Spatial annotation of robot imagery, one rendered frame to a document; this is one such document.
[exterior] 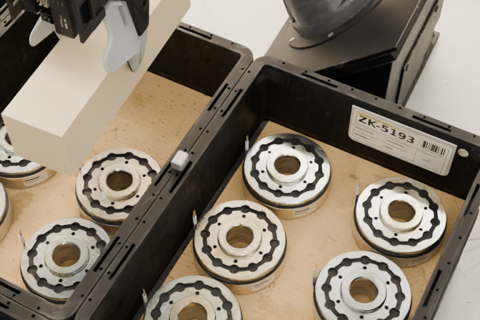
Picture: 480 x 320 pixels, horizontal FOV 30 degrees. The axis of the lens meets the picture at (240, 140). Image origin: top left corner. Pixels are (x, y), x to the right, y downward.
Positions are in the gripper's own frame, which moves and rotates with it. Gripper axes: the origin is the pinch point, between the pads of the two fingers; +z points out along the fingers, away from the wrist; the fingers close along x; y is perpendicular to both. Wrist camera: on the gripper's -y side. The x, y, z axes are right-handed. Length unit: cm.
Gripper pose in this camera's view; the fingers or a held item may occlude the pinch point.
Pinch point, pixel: (103, 44)
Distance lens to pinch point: 86.2
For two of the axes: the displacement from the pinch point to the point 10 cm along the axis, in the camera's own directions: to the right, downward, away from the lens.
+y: -4.2, 7.3, -5.4
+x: 9.1, 3.3, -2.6
